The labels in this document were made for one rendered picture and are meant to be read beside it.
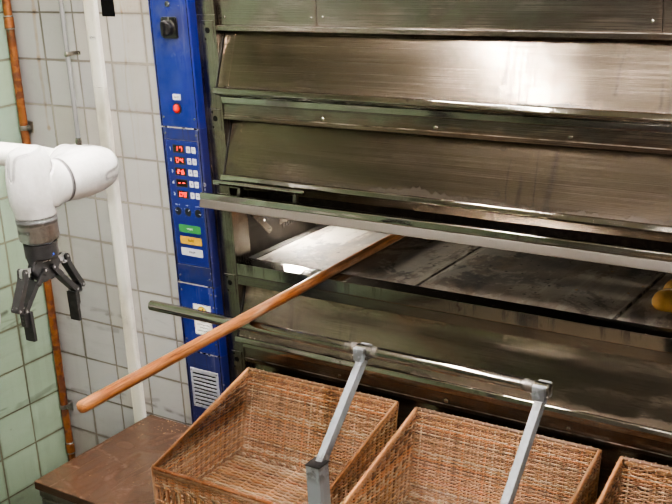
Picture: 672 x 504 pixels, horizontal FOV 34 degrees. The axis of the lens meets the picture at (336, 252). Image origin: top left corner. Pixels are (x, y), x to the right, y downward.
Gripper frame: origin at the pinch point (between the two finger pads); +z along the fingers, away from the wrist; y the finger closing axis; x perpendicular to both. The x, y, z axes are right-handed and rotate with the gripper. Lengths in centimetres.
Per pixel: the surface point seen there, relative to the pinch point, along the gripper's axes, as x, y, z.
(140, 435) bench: -56, -75, 76
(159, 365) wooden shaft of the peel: 14.3, -17.3, 14.5
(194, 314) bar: -6, -54, 18
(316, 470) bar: 49, -30, 41
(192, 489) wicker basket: -3, -41, 65
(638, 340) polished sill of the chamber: 106, -89, 21
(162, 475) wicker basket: -13, -40, 63
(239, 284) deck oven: -21, -92, 24
